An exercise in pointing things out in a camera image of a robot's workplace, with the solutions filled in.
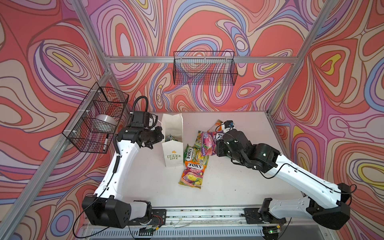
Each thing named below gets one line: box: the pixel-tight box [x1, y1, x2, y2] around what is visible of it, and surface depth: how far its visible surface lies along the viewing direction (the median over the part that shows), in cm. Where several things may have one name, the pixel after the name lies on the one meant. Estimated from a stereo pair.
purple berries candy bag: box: [201, 131, 217, 157], surface depth 73 cm
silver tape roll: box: [95, 114, 118, 126], surface depth 75 cm
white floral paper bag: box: [161, 113, 184, 167], surface depth 84 cm
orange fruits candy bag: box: [178, 161, 206, 189], surface depth 86 cm
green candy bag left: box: [183, 143, 209, 168], surface depth 94 cm
